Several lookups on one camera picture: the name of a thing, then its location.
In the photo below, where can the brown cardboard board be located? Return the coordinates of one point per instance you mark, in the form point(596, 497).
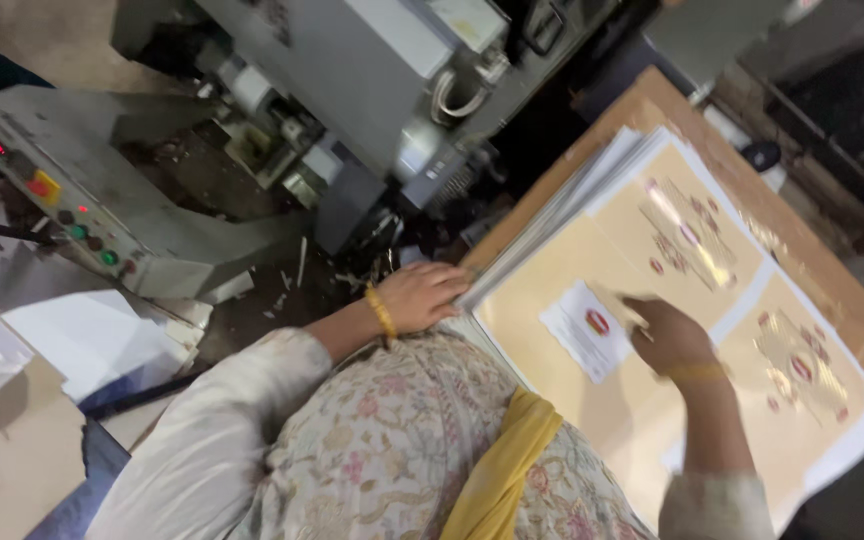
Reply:
point(799, 255)

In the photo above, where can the large grey machine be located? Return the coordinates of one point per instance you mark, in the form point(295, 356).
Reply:
point(372, 67)

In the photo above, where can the grey control panel console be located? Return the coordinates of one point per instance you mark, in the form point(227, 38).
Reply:
point(72, 150)

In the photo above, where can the person's left fingers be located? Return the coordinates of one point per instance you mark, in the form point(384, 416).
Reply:
point(453, 289)

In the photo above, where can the person's right hand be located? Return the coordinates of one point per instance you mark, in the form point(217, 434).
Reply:
point(672, 339)

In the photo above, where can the white paper sheet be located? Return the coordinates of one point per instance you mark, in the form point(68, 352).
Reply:
point(94, 341)

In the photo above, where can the yellow scarf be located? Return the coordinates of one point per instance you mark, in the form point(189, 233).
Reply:
point(499, 465)

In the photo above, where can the floral cream tunic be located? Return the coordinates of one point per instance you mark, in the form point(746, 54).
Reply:
point(342, 450)

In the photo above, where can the yellow right wrist bangle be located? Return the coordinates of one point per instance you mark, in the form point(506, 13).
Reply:
point(694, 370)

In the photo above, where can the person's left hand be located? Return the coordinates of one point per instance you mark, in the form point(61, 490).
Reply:
point(417, 296)

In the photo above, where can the small white printed slip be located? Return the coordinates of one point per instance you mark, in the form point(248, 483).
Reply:
point(578, 337)

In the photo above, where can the person's right fingers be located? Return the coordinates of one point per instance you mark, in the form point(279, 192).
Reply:
point(640, 309)

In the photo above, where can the stack of beige printed sheets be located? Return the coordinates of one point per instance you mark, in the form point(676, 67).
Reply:
point(612, 240)

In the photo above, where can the yellow wrist bangle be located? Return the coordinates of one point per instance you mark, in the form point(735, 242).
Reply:
point(382, 311)
point(694, 370)

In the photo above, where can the yellow left wrist bangle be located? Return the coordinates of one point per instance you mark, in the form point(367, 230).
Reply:
point(382, 311)

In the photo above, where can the brown cardboard sheet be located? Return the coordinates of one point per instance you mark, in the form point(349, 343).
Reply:
point(19, 465)

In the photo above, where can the black-capped white bottle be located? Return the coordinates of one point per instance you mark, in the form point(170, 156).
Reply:
point(762, 156)

